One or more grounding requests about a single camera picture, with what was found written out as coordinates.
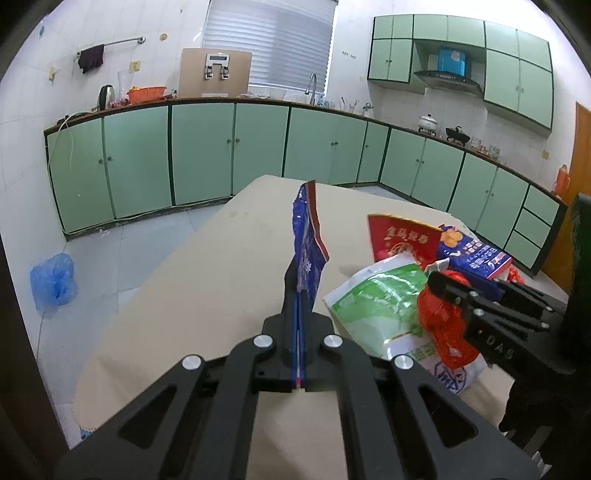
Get blue plastic bag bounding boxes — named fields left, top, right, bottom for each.
left=30, top=253, right=78, bottom=313

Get dark towel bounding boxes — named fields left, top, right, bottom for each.
left=78, top=45, right=105, bottom=75

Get white bag with blue print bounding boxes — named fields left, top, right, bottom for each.
left=381, top=332, right=489, bottom=398

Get person's right hand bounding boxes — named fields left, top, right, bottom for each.
left=500, top=381, right=561, bottom=450

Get green base cabinets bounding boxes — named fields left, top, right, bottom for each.
left=44, top=98, right=568, bottom=278

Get white power cable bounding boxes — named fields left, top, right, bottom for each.
left=47, top=113, right=77, bottom=186

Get green wall cabinets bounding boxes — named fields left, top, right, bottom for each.
left=367, top=14, right=555, bottom=137

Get range hood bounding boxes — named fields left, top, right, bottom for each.
left=414, top=69, right=481, bottom=96

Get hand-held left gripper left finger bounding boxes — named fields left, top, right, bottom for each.
left=55, top=257, right=301, bottom=480

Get red snack bag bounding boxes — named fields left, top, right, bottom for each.
left=368, top=213, right=445, bottom=274

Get red plastic bag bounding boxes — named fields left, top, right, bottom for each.
left=417, top=270, right=481, bottom=370

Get wooden door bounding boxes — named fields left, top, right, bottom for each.
left=540, top=102, right=591, bottom=292

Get green and white bag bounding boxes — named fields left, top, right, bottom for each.
left=323, top=253, right=431, bottom=358

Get orange basket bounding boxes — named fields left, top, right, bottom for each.
left=127, top=86, right=167, bottom=105

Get window blind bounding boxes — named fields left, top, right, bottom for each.
left=202, top=0, right=336, bottom=93

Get blue snack bag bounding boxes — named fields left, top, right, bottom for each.
left=292, top=181, right=331, bottom=388

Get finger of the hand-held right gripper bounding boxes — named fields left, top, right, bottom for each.
left=492, top=277, right=570, bottom=320
left=427, top=271, right=550, bottom=334

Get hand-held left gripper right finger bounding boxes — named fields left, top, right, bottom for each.
left=301, top=295, right=541, bottom=480

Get printed cardboard box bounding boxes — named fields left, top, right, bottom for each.
left=178, top=47, right=253, bottom=99

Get metal towel rail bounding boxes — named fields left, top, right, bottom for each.
left=76, top=37, right=146, bottom=58

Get blue package with orange print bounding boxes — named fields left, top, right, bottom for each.
left=436, top=224, right=513, bottom=281

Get beige tablecloth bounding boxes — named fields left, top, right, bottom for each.
left=72, top=174, right=514, bottom=480

